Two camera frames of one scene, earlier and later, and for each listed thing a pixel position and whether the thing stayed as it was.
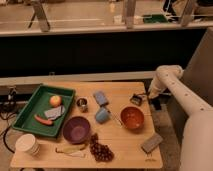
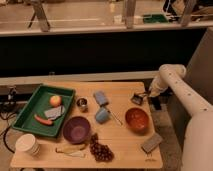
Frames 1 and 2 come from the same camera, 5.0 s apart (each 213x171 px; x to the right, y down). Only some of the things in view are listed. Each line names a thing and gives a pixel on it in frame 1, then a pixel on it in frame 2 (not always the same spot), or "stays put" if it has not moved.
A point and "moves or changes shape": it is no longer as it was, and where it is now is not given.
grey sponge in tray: (55, 112) stays put
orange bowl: (132, 117) moves or changes shape
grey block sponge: (151, 143) stays put
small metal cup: (82, 103) stays put
